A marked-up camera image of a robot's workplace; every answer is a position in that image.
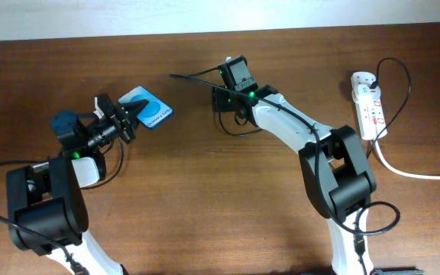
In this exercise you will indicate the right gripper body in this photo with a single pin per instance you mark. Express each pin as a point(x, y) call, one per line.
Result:
point(221, 101)

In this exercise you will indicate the blue Galaxy smartphone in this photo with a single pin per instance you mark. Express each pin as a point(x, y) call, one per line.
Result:
point(154, 113)

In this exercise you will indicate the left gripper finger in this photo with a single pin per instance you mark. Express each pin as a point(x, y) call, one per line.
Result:
point(128, 131)
point(133, 109)

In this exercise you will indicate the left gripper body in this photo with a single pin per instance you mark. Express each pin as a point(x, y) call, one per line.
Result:
point(111, 126)

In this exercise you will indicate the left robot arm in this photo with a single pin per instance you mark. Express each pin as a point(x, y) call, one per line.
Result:
point(45, 200)

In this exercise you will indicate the white USB charger plug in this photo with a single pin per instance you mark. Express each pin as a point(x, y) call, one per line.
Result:
point(364, 93)

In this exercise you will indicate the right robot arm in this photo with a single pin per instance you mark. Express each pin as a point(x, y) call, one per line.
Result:
point(336, 174)

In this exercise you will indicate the white power strip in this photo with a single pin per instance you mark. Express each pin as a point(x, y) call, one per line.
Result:
point(369, 114)

